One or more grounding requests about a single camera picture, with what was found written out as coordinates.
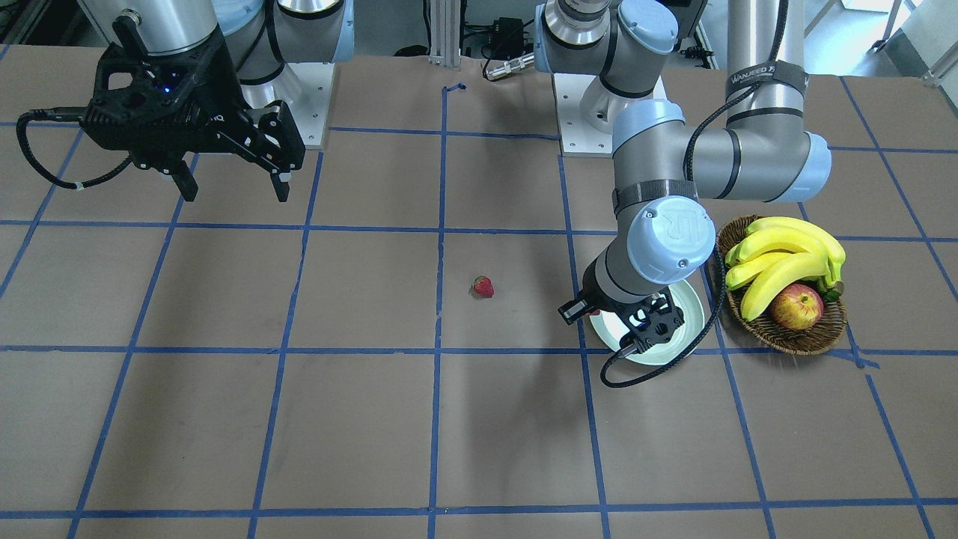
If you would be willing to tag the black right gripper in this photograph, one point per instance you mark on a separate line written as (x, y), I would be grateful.
(223, 96)

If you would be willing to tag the middle strawberry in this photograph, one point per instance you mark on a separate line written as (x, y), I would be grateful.
(482, 287)

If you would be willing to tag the red yellow apple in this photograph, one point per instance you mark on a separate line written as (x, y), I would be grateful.
(797, 307)

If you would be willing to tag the light green plate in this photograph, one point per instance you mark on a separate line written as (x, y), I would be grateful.
(610, 329)

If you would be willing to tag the yellow banana bunch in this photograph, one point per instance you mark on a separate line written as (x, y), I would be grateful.
(777, 252)

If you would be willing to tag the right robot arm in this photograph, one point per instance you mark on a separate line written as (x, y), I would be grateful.
(261, 36)

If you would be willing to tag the brown wicker basket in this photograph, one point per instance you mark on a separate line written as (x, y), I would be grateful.
(816, 340)

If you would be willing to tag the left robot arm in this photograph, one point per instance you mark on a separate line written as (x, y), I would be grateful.
(663, 166)

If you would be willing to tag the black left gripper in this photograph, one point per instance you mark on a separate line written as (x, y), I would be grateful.
(601, 294)

